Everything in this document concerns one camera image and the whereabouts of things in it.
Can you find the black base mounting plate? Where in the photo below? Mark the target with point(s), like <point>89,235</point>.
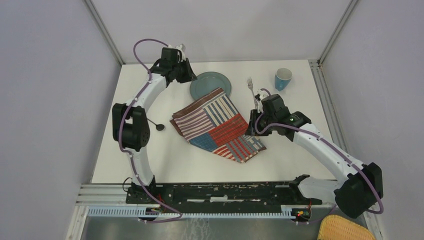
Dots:
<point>220,197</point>

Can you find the blue ceramic mug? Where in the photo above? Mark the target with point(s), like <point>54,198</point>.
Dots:
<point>283,77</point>

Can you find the white slotted cable duct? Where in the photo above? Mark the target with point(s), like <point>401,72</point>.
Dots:
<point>144,212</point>

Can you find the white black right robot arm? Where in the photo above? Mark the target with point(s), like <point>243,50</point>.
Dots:
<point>357,187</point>

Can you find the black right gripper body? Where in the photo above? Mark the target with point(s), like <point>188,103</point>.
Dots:
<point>265,120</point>

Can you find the aluminium frame rails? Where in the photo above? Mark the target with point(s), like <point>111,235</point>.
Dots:
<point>173,160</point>

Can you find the ornate silver fork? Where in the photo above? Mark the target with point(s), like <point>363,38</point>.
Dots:
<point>251,88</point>

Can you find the striped patchwork placemat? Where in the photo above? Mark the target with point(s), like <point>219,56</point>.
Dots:
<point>213,123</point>

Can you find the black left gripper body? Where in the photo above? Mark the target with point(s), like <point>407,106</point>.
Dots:
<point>183,73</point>

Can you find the yellow woven basket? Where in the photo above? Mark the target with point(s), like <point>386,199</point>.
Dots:
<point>335,227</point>

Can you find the teal ceramic plate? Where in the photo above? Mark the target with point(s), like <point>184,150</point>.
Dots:
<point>207,82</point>

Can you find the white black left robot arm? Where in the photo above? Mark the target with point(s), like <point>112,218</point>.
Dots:
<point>130,125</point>

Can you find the black spoon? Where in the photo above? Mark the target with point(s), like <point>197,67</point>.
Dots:
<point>158,126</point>

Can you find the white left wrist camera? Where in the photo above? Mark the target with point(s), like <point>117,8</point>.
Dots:
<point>181,47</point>

